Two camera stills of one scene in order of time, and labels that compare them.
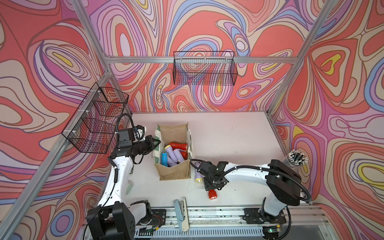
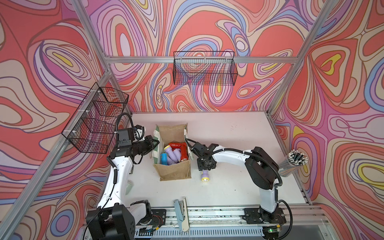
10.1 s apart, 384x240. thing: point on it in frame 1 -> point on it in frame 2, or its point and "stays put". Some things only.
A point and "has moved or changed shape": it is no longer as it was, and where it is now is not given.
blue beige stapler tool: x=182 y=214 stays put
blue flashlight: x=164 y=159 stays put
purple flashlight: x=170 y=163 stays put
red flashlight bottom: x=212 y=194 -> x=184 y=151
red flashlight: x=182 y=148 stays put
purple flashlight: x=198 y=177 has moved or changed shape
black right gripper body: x=209 y=184 -> x=202 y=165
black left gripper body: x=142 y=147 stays put
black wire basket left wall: x=91 y=127 stays put
